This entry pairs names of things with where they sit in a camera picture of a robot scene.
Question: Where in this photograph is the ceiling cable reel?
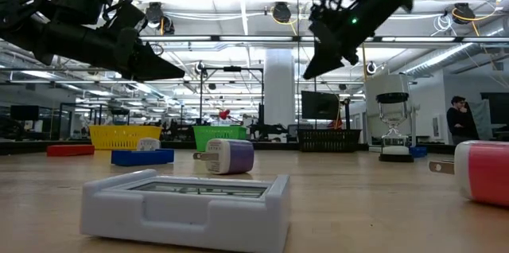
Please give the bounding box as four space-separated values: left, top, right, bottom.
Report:
452 2 477 25
143 1 176 36
271 1 293 24

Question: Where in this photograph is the black aluminium table frame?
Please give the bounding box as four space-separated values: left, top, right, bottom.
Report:
0 138 458 156

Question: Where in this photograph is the person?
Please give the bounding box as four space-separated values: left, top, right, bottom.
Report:
445 95 480 146

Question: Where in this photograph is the pink plug charger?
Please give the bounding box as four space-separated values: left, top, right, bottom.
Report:
428 139 509 208

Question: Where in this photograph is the large dark wall screen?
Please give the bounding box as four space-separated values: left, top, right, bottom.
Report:
480 91 509 126

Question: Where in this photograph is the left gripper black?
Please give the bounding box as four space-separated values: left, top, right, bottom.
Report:
33 25 187 83

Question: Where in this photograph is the yellow plastic basket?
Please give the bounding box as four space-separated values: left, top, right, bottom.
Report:
87 125 163 151

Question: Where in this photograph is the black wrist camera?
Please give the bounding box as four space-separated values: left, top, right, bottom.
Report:
309 2 339 49
102 0 146 47

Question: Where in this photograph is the black plastic basket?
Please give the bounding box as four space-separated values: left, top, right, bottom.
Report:
297 128 362 154

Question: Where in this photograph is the purple plug charger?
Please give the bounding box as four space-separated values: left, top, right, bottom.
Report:
192 138 255 176

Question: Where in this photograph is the silver ventilation duct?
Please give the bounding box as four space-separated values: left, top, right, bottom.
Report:
401 25 509 80

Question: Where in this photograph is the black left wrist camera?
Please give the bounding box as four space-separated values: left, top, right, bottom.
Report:
102 0 146 47

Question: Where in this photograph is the red digital thermometer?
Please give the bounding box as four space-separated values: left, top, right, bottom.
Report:
46 144 95 158

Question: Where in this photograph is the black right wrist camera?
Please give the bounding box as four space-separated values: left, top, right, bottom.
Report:
309 2 339 49

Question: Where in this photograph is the green plastic basket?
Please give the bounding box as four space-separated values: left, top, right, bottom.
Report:
192 125 248 153

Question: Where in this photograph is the pale cylindrical container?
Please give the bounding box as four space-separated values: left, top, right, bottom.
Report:
363 72 418 151

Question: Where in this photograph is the black rig frame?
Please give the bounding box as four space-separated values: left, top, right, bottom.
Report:
197 60 266 127

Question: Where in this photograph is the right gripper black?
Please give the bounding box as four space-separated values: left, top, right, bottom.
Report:
301 0 389 81

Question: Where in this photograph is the small black monitor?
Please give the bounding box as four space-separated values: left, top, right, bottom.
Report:
10 104 41 122

